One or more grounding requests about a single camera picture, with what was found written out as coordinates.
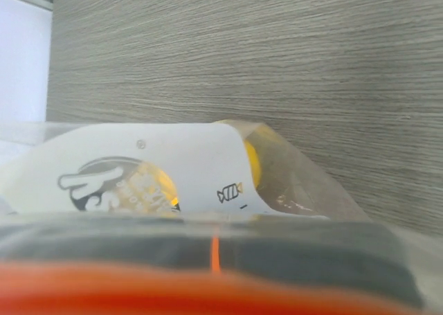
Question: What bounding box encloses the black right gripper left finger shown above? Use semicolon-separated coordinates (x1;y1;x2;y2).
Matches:
1;224;211;269

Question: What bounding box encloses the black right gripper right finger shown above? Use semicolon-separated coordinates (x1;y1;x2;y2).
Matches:
219;222;424;308

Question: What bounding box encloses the clear zip bag orange seal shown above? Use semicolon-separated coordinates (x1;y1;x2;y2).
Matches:
1;122;442;314

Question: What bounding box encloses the yellow fake lemon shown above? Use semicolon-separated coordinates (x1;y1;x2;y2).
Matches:
216;119;277;190

